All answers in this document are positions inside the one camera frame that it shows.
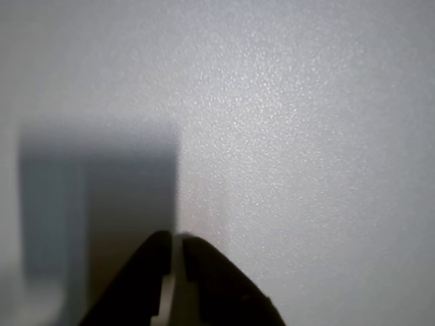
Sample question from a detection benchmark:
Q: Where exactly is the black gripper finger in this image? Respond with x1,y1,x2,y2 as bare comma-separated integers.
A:
181,234,287,326
78,230,173,326

